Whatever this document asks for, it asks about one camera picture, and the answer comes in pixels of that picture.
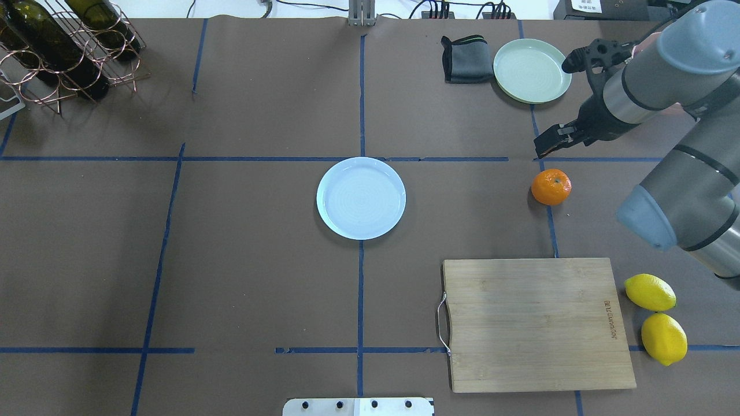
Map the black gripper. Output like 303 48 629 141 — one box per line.
534 39 634 159

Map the orange mandarin fruit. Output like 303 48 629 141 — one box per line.
530 169 573 206

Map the light blue plate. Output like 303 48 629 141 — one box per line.
316 157 406 240

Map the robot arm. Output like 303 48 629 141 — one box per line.
534 1 739 289

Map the light green plate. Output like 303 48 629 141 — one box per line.
493 39 572 105

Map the folded grey cloth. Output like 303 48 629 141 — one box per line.
441 34 495 84

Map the upper yellow lemon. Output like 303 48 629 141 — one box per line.
624 273 677 313

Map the yellow lemon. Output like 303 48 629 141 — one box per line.
624 273 677 313
641 313 688 366

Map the bamboo cutting board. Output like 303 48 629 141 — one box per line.
442 258 637 394

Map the lower yellow lemon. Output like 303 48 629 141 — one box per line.
641 313 688 366

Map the dark green wine bottle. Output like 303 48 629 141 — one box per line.
2 1 109 102

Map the grey metal post bracket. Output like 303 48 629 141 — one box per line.
348 0 378 27

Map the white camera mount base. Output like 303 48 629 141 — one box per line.
282 397 435 415

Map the copper wire bottle rack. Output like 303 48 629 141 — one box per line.
2 1 151 114

